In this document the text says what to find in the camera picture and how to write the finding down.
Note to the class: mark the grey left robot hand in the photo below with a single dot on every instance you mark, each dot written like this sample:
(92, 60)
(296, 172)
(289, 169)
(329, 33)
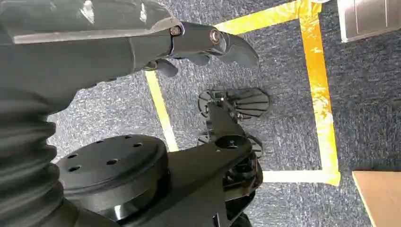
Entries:
(78, 59)

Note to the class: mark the thin pale yellow tape strip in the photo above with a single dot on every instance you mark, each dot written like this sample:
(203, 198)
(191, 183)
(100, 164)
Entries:
(161, 109)

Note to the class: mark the ribbed grey left arm sleeve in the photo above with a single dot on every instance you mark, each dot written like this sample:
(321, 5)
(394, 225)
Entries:
(25, 163)

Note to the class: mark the black robot foot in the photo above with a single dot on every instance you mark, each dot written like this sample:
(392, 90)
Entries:
(247, 101)
(256, 147)

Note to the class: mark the wide orange-yellow floor tape strip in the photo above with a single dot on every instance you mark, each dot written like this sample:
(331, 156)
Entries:
(319, 94)
(260, 20)

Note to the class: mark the brown cardboard box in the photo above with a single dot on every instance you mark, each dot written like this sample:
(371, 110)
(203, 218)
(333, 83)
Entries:
(382, 197)

